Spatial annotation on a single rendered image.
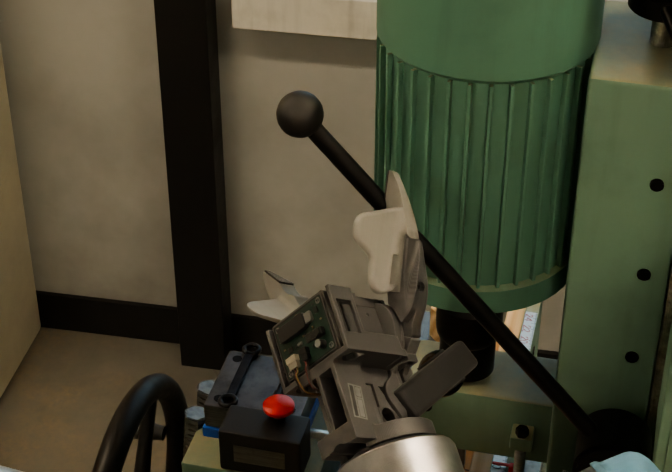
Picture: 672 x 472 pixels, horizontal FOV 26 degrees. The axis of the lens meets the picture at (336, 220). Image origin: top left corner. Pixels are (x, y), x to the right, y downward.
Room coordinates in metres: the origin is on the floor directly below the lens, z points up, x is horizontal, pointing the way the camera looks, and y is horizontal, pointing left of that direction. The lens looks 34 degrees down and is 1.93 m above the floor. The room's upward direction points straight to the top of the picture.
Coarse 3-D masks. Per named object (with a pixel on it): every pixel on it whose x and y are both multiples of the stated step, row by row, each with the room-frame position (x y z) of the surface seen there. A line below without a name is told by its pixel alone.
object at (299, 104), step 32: (288, 96) 0.93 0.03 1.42; (288, 128) 0.91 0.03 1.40; (320, 128) 0.92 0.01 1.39; (352, 160) 0.92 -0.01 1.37; (448, 288) 0.89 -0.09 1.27; (480, 320) 0.89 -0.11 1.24; (512, 352) 0.88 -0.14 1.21; (544, 384) 0.87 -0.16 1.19; (576, 416) 0.87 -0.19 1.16; (608, 416) 0.88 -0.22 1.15; (576, 448) 0.87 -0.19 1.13; (608, 448) 0.85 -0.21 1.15; (640, 448) 0.85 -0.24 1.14
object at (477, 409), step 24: (504, 360) 1.05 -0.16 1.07; (552, 360) 1.05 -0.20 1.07; (480, 384) 1.01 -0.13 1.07; (504, 384) 1.01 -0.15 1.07; (528, 384) 1.01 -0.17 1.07; (432, 408) 1.01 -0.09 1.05; (456, 408) 1.00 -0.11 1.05; (480, 408) 1.00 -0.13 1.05; (504, 408) 0.99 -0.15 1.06; (528, 408) 0.99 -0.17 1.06; (456, 432) 1.00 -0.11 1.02; (480, 432) 1.00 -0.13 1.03; (504, 432) 0.99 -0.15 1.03; (528, 456) 0.99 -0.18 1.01
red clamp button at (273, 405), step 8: (264, 400) 1.05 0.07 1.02; (272, 400) 1.04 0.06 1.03; (280, 400) 1.04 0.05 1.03; (288, 400) 1.04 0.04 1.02; (264, 408) 1.04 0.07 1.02; (272, 408) 1.03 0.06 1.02; (280, 408) 1.03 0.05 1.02; (288, 408) 1.03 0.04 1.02; (272, 416) 1.03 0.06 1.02; (280, 416) 1.03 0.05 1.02
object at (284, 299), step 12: (264, 276) 0.94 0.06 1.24; (276, 276) 0.94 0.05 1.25; (276, 288) 0.93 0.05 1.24; (288, 288) 0.93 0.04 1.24; (264, 300) 0.91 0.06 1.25; (276, 300) 0.91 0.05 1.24; (288, 300) 0.91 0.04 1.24; (300, 300) 0.91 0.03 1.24; (252, 312) 0.88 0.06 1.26; (264, 312) 0.88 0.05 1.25; (276, 312) 0.89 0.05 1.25; (288, 312) 0.90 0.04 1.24
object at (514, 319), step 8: (512, 312) 1.28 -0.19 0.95; (520, 312) 1.28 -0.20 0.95; (512, 320) 1.26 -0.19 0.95; (520, 320) 1.26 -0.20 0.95; (512, 328) 1.25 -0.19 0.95; (520, 328) 1.25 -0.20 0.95; (480, 456) 1.05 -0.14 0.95; (488, 456) 1.05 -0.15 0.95; (472, 464) 1.04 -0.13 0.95; (480, 464) 1.04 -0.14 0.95; (488, 464) 1.04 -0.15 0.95
